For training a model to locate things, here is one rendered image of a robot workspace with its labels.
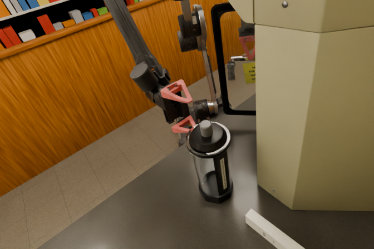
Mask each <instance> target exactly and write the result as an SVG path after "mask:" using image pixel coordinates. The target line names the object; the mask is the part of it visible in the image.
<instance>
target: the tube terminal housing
mask: <svg viewBox="0 0 374 249"><path fill-rule="evenodd" d="M255 89H256V126H257V184H258V185H259V186H261V187H262V188H263V189H265V190H266V191H267V192H269V193H270V194H271V195H272V196H274V197H275V198H276V199H278V200H279V201H281V202H282V203H283V204H285V205H286V206H287V207H289V208H290V209H291V210H321V211H374V0H255Z"/></svg>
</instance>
